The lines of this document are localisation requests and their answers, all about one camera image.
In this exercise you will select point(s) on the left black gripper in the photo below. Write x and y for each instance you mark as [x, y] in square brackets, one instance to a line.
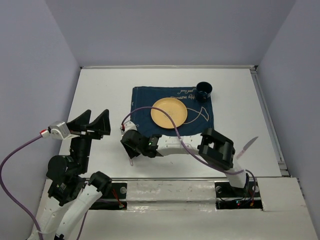
[102, 123]

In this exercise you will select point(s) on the dark blue cup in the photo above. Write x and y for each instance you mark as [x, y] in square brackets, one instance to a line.
[203, 91]

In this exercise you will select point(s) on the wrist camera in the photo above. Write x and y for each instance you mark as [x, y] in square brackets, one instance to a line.
[58, 130]
[126, 126]

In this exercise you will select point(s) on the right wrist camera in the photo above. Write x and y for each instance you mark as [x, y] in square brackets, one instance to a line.
[126, 126]

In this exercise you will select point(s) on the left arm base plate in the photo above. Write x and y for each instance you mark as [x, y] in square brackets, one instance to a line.
[114, 199]

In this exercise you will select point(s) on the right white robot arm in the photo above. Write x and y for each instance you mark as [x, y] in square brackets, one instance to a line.
[210, 147]

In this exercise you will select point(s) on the pink handled knife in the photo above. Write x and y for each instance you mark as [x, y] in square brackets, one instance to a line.
[246, 146]

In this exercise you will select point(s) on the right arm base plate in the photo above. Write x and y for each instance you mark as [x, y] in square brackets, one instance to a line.
[228, 198]

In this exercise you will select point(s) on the yellow plate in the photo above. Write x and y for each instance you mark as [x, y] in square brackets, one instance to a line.
[175, 108]

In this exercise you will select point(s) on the blue fish placemat cloth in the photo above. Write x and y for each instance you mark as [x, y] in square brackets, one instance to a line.
[200, 115]

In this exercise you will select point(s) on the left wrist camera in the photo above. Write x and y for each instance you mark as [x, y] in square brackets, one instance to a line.
[58, 130]

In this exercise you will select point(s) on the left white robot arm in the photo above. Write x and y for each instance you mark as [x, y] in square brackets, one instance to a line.
[70, 196]

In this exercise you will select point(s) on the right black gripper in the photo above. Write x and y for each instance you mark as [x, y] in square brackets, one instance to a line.
[132, 152]

